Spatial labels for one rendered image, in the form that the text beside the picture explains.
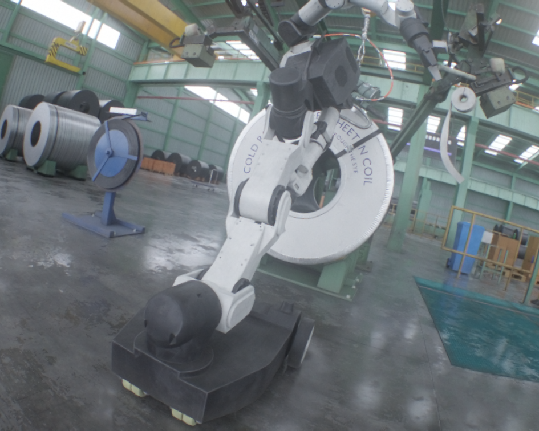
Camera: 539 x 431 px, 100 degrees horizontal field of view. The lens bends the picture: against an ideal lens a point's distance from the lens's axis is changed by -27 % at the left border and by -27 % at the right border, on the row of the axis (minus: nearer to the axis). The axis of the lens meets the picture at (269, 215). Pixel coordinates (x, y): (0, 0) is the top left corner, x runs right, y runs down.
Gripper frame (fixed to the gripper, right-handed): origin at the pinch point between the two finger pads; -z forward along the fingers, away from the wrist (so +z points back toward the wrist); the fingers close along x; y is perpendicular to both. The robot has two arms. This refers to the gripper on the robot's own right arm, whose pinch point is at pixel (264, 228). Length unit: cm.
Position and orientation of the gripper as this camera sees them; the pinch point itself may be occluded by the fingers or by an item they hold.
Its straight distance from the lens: 119.6
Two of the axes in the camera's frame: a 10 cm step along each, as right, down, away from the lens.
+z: 5.0, -8.1, 3.1
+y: -5.0, -5.6, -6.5
